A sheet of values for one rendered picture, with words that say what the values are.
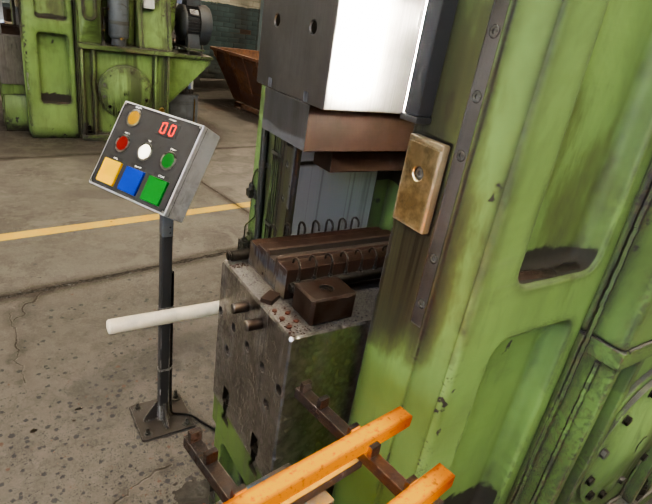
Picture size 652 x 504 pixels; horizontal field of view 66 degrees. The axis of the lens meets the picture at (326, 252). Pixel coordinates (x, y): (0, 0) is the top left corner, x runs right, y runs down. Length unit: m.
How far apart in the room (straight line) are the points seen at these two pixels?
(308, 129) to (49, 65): 4.98
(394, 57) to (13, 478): 1.76
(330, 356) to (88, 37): 4.97
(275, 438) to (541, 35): 0.97
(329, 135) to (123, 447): 1.45
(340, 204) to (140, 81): 4.63
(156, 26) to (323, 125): 5.05
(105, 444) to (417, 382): 1.35
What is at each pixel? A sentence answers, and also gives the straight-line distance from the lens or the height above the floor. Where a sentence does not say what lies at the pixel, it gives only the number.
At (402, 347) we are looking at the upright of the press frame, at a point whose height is 0.93.
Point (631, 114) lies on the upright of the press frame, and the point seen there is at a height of 1.45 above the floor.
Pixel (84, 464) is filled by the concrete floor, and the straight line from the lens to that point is 2.09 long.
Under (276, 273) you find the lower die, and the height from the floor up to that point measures 0.96.
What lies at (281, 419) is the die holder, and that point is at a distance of 1.21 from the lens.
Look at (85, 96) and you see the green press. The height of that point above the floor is 0.44.
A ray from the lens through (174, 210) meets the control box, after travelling 1.50.
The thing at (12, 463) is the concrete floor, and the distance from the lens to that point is 2.15.
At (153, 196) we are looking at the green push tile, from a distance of 1.52.
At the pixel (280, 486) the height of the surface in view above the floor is 0.96.
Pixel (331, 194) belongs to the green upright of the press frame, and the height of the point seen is 1.07.
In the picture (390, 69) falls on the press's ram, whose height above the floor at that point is 1.45.
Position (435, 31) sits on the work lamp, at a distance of 0.94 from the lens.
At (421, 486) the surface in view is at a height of 0.96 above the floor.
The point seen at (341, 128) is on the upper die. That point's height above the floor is 1.32.
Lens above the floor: 1.52
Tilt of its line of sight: 25 degrees down
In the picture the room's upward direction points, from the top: 10 degrees clockwise
